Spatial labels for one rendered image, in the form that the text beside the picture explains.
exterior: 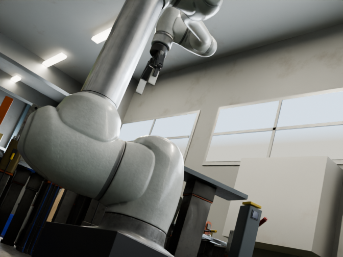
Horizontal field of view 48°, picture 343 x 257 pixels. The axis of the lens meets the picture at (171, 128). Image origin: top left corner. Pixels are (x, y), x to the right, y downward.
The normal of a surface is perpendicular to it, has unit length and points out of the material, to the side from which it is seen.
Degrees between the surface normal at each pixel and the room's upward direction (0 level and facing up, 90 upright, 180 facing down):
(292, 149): 90
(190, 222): 90
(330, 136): 90
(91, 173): 119
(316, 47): 90
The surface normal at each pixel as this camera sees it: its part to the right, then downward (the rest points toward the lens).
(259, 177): -0.69, -0.46
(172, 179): 0.66, -0.18
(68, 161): 0.14, 0.20
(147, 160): 0.31, -0.42
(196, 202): 0.44, -0.20
